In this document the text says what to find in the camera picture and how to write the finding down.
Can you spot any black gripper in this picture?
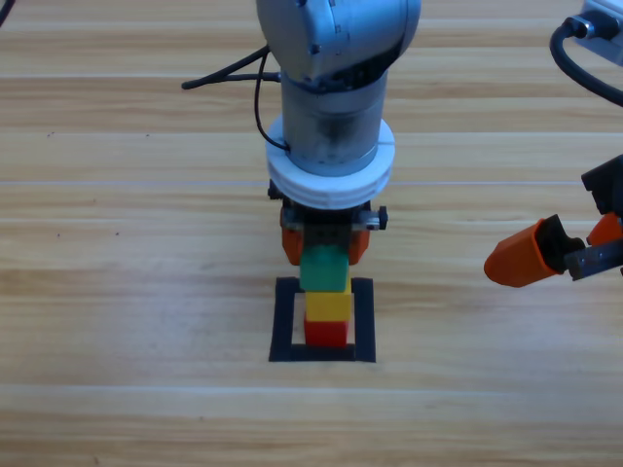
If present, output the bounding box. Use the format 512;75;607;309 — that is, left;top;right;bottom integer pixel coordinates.
267;179;389;267
483;154;623;289

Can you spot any green wooden cube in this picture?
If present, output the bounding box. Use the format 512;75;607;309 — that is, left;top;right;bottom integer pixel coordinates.
299;245;350;294

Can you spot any yellow wooden cube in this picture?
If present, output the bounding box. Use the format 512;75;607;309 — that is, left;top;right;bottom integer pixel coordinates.
305;290;352;323

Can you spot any red wooden cube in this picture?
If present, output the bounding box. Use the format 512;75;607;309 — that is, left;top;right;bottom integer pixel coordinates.
304;318;350;348

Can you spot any black tape square outline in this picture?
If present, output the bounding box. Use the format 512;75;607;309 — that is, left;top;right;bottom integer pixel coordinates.
268;276;377;365

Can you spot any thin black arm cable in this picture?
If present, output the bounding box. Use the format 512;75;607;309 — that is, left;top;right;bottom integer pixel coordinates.
253;46;293;153

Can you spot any thick black camera cable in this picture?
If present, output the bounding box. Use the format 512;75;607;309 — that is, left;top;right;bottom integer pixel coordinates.
548;17;623;109

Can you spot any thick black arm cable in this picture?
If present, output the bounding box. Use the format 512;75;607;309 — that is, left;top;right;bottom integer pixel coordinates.
180;46;283;91

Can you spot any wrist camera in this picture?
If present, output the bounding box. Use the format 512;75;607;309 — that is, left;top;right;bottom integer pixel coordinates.
576;0;623;67

